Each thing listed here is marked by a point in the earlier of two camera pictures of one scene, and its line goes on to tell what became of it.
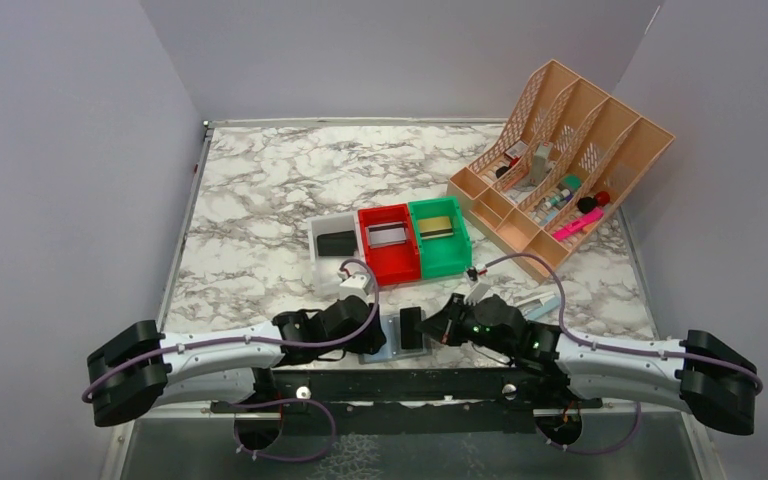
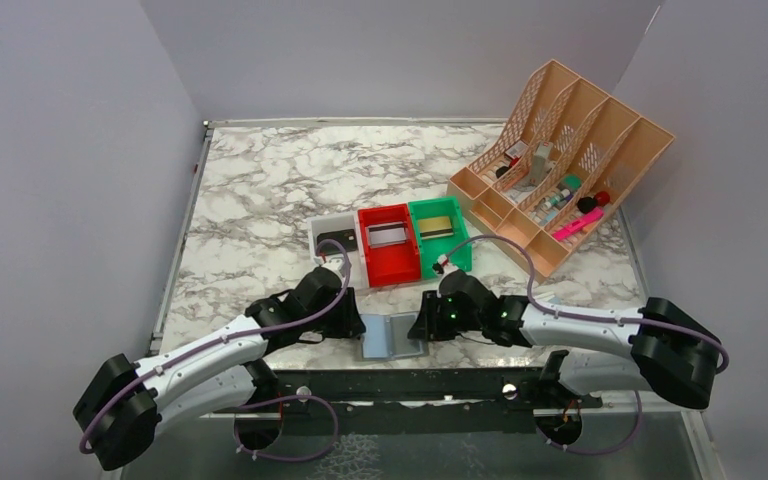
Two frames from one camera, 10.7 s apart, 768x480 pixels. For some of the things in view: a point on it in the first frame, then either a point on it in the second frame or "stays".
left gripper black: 371,332 to 347,323
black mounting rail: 394,400 stays
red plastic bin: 394,265 stays
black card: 340,243 stays
